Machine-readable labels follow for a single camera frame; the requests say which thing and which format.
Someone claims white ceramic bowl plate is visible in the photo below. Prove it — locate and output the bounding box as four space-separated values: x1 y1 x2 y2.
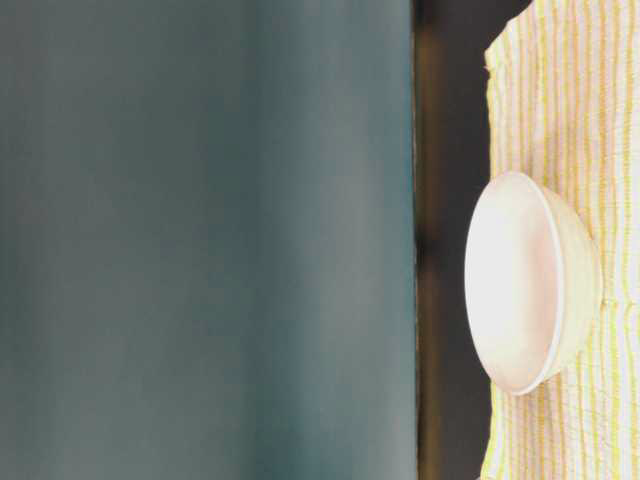
464 171 603 396

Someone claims yellow striped cloth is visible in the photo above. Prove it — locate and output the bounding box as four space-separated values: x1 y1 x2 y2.
480 1 639 479

